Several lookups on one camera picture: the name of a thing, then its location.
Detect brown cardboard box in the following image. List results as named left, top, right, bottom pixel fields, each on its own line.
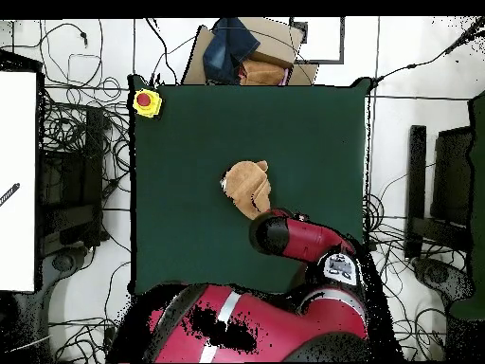
left=181, top=16, right=319, bottom=86

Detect tan terry towel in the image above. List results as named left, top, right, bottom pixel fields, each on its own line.
left=220, top=159, right=273, bottom=221

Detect black rectangular frame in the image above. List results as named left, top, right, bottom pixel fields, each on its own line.
left=289, top=16, right=345, bottom=64

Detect blue denim jeans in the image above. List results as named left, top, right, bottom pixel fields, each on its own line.
left=202, top=17, right=261, bottom=85

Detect black equipment rack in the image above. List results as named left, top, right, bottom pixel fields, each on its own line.
left=35, top=105, right=107, bottom=255

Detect black upright bar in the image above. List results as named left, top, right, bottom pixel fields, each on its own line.
left=404, top=124, right=427, bottom=260

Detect folded tan towel in box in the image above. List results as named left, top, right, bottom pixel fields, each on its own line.
left=239, top=59, right=289, bottom=87

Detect black stand base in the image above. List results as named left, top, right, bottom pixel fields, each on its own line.
left=39, top=246, right=90, bottom=289
left=412, top=256, right=476, bottom=304

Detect long black cable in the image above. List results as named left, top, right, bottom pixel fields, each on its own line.
left=368, top=16, right=485, bottom=90

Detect yellow emergency stop button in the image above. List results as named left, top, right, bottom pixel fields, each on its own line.
left=132, top=88, right=163, bottom=118

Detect dark green table cloth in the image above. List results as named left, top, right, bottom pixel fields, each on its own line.
left=127, top=74, right=372, bottom=299

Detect black box unit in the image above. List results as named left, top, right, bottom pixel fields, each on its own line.
left=431, top=126, right=475, bottom=228

